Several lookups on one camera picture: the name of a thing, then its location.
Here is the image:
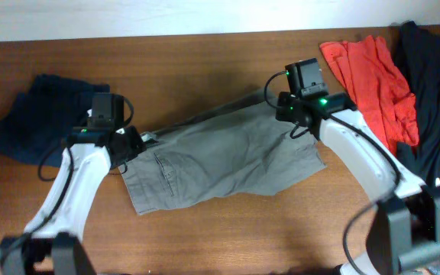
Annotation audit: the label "grey shorts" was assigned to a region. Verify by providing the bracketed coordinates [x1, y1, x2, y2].
[121, 90, 325, 215]

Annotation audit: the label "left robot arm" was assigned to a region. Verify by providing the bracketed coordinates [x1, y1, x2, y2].
[0, 93, 146, 274]

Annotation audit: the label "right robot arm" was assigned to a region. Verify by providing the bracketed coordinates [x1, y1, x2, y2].
[276, 58, 440, 274]

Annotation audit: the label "folded navy blue garment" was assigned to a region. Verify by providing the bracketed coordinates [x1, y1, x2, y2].
[0, 74, 110, 167]

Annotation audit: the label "red orange garment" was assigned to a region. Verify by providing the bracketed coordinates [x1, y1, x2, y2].
[319, 35, 420, 154]

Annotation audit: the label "black printed t-shirt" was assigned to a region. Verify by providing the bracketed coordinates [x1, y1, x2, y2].
[390, 20, 440, 268]

